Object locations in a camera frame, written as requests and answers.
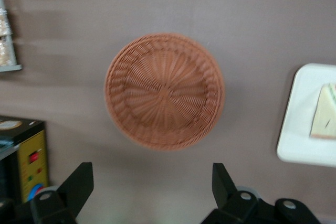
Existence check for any grey wire display rack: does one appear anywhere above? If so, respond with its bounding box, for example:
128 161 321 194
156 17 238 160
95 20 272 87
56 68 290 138
0 0 23 73

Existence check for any bagged bread loaf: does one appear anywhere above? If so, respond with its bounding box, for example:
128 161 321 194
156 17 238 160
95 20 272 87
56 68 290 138
0 8 13 36
0 36 13 66

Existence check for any white rectangular plastic tray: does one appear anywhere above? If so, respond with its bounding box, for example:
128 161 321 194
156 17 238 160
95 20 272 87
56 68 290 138
276 63 336 167

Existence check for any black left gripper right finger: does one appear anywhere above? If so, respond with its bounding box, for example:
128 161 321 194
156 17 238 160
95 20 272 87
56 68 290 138
201 163 321 224

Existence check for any black and yellow food warmer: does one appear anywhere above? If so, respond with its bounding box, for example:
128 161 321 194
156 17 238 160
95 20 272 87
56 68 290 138
0 115 50 204

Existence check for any round brown wicker basket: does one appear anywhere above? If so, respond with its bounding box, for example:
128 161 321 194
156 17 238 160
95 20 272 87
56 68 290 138
104 33 226 152

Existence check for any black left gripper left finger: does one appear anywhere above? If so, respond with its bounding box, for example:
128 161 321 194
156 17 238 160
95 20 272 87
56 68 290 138
0 162 95 224

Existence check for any plastic triangle sandwich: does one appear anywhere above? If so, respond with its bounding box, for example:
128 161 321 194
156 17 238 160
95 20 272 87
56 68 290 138
310 82 336 140

